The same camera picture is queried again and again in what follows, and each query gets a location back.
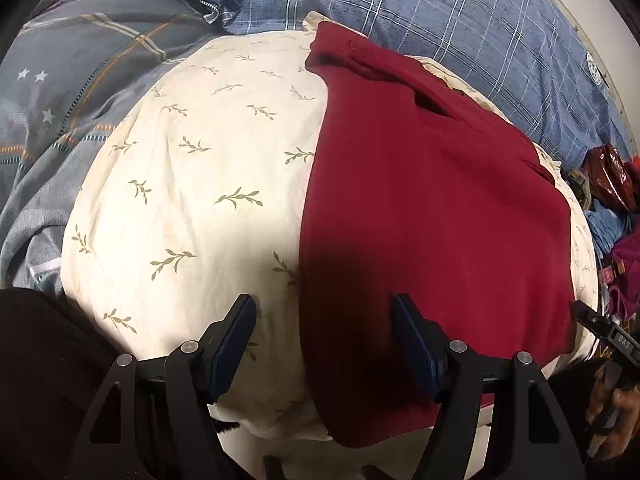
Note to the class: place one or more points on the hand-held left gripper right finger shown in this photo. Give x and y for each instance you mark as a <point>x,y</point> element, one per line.
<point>417,355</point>

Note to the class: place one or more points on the cream leaf-print pillow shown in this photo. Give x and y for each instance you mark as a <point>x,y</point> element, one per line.
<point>200,160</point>

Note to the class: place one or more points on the person's right hand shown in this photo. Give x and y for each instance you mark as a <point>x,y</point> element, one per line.
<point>622,420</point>

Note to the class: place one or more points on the grey striped duvet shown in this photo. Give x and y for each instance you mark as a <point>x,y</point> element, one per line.
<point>75,110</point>

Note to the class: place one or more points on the light blue cloth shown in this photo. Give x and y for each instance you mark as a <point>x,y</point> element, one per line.
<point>607,230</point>

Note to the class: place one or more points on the shiny dark red bag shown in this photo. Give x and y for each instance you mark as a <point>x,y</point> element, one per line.
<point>610,175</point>

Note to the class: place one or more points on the dark red garment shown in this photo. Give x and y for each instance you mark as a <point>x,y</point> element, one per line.
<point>425,210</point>

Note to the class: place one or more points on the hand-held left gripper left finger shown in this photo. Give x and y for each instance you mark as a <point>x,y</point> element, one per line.
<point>227,355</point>

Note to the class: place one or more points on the magenta cloth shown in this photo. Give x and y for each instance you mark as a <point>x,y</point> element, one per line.
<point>625,270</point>

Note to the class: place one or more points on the blue plaid blanket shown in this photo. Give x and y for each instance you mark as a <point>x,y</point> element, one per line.
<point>425,20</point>

